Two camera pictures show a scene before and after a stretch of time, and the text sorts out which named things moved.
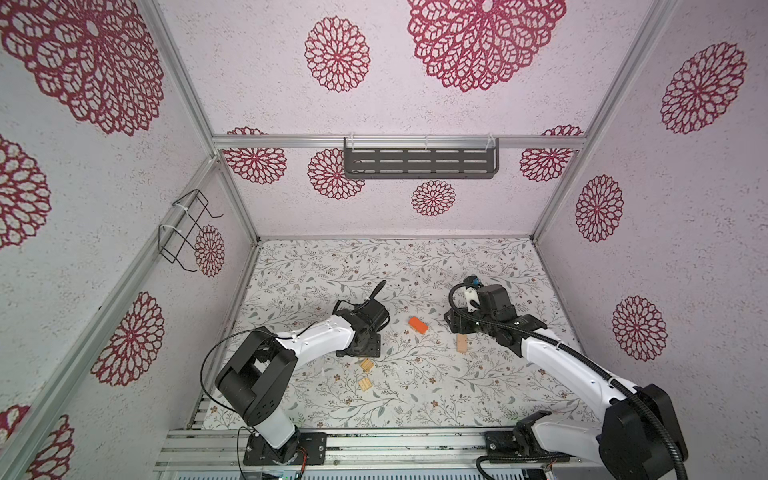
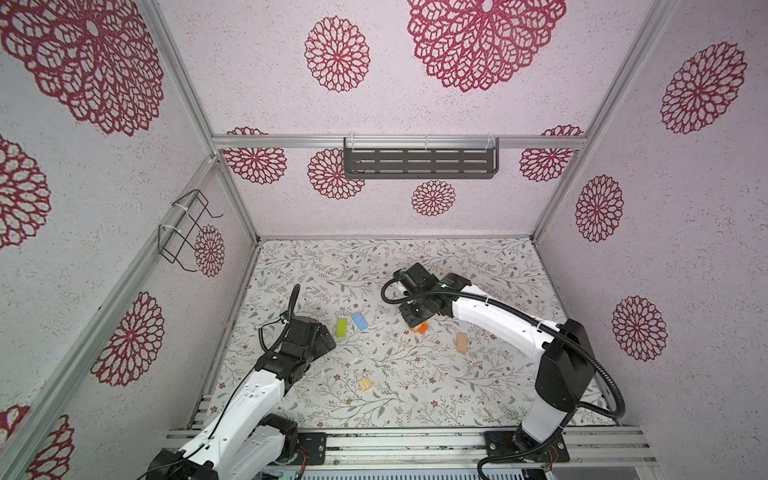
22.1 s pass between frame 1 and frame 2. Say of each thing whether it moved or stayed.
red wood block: stayed
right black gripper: moved
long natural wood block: stayed
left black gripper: moved
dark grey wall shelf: stayed
